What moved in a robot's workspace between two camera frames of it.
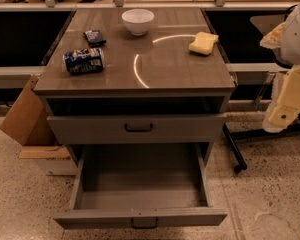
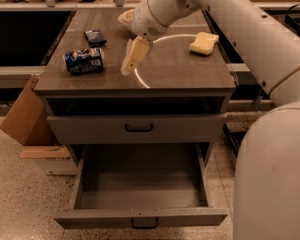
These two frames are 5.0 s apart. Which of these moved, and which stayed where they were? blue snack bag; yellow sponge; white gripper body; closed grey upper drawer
Moved: white gripper body
Stayed: blue snack bag; yellow sponge; closed grey upper drawer
